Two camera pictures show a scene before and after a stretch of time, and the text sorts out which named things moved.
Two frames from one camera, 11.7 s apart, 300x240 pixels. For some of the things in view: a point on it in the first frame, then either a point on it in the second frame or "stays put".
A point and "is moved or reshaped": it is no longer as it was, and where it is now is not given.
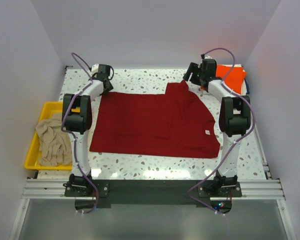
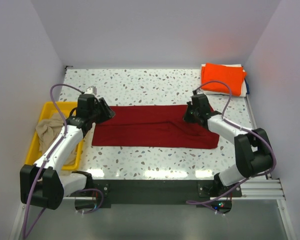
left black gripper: x=110 y=88 → x=107 y=113
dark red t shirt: x=173 y=124 is moved or reshaped
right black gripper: x=193 y=68 → x=186 y=117
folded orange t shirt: x=235 y=79 stays put
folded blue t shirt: x=248 y=89 stays put
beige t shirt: x=55 y=143 stays put
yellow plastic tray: x=32 y=159 stays put
